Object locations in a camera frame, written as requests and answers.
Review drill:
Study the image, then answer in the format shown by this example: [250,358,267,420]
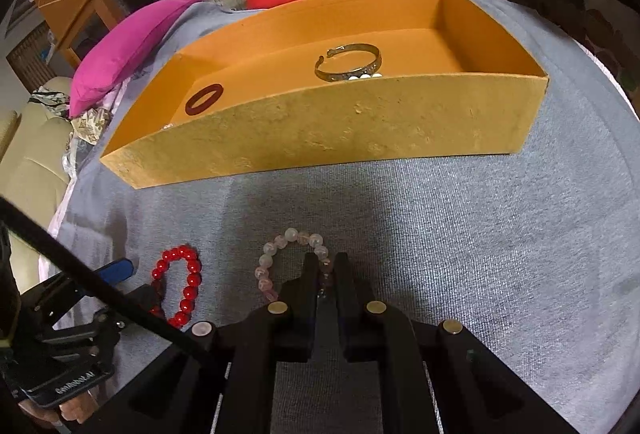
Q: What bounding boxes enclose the black and white scarf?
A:
[30,86,71,119]

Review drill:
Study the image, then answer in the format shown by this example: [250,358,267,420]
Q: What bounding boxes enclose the red bead bracelet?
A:
[150,244,202,330]

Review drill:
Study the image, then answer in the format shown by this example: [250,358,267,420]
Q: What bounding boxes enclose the orange cardboard box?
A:
[99,0,551,189]

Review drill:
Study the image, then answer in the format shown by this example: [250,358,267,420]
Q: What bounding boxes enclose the gold metal bangle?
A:
[314,44,383,83]

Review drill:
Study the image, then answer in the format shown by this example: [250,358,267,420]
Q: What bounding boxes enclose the beige leather sofa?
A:
[0,76,76,279]

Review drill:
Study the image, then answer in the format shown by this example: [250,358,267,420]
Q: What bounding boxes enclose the pale pink crystal bead bracelet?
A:
[255,228,335,302]

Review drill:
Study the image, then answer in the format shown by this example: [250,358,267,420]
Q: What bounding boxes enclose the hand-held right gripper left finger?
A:
[97,253,321,434]

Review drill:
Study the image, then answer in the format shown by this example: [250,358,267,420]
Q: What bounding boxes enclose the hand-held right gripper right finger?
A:
[332,252,581,434]

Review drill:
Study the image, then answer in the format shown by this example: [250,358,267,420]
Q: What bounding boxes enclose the person's left hand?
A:
[17,389,103,432]

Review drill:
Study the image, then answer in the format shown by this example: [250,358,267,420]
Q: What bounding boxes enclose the black cable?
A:
[0,196,210,361]

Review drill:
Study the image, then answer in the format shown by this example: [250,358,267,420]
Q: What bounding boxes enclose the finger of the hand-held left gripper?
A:
[75,285,166,345]
[30,259,135,315]

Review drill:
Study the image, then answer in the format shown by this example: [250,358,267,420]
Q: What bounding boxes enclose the magenta cushion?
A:
[69,0,203,119]

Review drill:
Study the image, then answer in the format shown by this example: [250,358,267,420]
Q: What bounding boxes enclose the beige patterned pouch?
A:
[72,106,113,145]

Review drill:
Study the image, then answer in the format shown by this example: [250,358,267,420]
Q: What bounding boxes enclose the pale pink sheet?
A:
[35,64,151,285]

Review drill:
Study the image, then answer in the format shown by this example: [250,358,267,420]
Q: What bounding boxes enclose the brown wicker drawer unit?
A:
[5,21,58,87]

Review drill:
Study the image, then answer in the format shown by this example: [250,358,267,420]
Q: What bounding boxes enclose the dark red glossy ring bracelet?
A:
[185,84,224,115]

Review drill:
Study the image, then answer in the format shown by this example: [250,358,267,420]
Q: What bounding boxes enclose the clear plastic bag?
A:
[60,134,93,179]

